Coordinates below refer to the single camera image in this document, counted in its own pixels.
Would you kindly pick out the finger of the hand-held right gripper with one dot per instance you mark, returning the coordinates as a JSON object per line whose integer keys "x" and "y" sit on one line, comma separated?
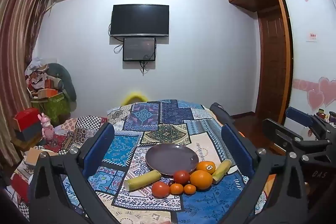
{"x": 299, "y": 113}
{"x": 278, "y": 132}

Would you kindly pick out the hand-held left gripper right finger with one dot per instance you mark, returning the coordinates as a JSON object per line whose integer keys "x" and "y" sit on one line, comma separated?
{"x": 236, "y": 150}

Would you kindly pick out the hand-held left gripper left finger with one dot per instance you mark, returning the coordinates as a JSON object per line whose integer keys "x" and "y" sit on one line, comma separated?
{"x": 101, "y": 144}

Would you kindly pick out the green sugarcane piece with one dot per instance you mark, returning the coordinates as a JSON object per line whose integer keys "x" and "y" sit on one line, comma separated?
{"x": 143, "y": 180}
{"x": 222, "y": 173}

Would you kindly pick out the orange with black sticker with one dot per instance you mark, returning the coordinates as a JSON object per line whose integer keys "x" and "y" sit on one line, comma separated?
{"x": 206, "y": 167}

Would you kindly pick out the large orange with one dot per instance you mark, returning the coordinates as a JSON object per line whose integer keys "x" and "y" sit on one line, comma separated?
{"x": 201, "y": 180}

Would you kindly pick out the small mandarin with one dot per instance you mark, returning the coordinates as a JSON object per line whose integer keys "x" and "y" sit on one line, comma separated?
{"x": 189, "y": 189}
{"x": 176, "y": 188}

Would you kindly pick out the dark red tomato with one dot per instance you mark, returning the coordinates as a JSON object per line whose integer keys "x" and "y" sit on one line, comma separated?
{"x": 181, "y": 177}

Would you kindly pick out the bright red tomato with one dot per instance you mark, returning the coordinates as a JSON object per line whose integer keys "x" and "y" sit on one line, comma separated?
{"x": 160, "y": 188}

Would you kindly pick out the checkered cloth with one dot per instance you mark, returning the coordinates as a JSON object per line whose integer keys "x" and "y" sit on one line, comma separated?
{"x": 89, "y": 121}

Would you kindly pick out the black bag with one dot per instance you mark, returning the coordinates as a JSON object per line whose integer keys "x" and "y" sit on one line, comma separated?
{"x": 221, "y": 111}

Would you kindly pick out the white sliding wardrobe door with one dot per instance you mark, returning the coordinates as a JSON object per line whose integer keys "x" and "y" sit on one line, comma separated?
{"x": 309, "y": 64}

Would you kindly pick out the pink toy figure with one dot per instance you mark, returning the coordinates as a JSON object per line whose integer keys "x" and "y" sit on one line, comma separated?
{"x": 47, "y": 129}

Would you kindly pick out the wooden door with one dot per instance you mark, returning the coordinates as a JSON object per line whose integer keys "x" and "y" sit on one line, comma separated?
{"x": 273, "y": 64}

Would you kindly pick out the yellow object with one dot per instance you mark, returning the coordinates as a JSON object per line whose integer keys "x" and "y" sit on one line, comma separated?
{"x": 135, "y": 96}

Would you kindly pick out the green patterned box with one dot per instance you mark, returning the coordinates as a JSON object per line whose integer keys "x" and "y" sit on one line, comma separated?
{"x": 53, "y": 107}

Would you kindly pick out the cardboard box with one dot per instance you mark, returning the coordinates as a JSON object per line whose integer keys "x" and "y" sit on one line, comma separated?
{"x": 35, "y": 155}

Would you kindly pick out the patchwork printed blanket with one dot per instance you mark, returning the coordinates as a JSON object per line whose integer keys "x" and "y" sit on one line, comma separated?
{"x": 168, "y": 119}

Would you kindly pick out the dark purple grape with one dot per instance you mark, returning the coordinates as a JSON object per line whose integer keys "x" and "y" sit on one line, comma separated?
{"x": 171, "y": 183}

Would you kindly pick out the grey plush cushion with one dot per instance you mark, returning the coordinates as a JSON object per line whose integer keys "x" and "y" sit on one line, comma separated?
{"x": 67, "y": 79}

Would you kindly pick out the dark grey box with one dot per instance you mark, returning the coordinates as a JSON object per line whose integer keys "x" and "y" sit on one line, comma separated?
{"x": 29, "y": 133}

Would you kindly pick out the paper notice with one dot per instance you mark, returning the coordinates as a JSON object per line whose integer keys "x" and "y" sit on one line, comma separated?
{"x": 312, "y": 36}

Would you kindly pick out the red box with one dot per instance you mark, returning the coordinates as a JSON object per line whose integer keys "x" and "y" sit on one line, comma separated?
{"x": 26, "y": 117}

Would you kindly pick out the pile of clutter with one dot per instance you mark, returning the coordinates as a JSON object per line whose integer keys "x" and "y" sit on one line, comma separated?
{"x": 36, "y": 74}

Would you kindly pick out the striped brown curtain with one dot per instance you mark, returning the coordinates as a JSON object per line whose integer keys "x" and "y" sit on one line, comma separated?
{"x": 18, "y": 43}

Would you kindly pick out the small black wall monitor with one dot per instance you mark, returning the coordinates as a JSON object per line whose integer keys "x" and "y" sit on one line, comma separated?
{"x": 139, "y": 49}

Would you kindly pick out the black wall television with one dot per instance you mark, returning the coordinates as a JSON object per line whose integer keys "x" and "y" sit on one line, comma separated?
{"x": 139, "y": 19}

